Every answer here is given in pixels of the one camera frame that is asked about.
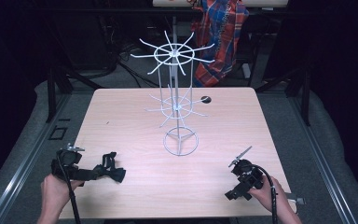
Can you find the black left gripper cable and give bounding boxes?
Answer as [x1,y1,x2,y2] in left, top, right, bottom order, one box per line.
[56,152,82,224]

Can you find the red blue plaid cloth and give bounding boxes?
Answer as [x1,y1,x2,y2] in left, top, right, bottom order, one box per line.
[190,0,250,89]

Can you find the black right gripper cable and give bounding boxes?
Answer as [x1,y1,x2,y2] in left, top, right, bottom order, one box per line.
[253,164,279,224]

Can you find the person's left hand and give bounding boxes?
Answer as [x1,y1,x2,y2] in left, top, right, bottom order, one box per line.
[40,173,85,213]

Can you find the metal table clamp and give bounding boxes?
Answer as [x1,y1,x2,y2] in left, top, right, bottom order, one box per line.
[284,191,307,207]

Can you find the white wire display rack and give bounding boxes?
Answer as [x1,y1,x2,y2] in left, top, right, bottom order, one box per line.
[130,30,216,158]

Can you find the aluminium floor rail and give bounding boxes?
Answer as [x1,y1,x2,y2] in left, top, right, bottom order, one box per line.
[287,92,358,224]
[0,92,73,224]

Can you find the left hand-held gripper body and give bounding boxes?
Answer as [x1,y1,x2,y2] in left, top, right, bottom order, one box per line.
[50,143,108,188]

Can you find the black metal stand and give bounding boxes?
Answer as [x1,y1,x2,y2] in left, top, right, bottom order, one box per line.
[255,66,312,127]
[45,63,104,124]

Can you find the white background pole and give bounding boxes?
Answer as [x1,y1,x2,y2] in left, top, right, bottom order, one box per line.
[172,15,179,78]

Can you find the black floor cables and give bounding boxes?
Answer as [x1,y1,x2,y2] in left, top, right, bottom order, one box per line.
[117,43,160,89]

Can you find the person's right hand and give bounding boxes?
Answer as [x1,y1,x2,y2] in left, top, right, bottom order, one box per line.
[247,175,290,216]

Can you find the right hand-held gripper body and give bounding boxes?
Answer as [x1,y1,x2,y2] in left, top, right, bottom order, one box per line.
[227,146,265,190]

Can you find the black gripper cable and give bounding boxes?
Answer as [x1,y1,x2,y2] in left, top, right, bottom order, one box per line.
[253,164,279,224]
[56,152,82,224]

